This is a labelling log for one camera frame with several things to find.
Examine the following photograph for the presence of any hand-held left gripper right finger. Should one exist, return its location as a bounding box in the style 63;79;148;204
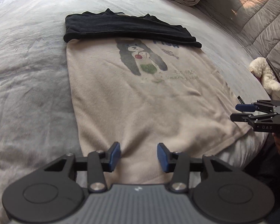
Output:
157;143;235;193

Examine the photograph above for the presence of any white plush toy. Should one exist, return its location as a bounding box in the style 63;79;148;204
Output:
249;57;280;101

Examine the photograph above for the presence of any grey bed sheet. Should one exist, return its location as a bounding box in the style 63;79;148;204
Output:
0;0;271;224

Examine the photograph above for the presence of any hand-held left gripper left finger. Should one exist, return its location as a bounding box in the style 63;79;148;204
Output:
45;142;121;193

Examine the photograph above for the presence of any cream dog print sweatshirt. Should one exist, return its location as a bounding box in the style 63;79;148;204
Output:
63;8;255;185

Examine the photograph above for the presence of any person's dark clothing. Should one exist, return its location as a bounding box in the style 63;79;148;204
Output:
244;133;280;224

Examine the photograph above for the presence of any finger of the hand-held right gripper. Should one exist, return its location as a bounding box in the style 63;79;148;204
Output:
236;100;280;112
231;112;278;123

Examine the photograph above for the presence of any grey quilted headboard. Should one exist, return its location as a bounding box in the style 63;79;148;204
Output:
196;0;280;103

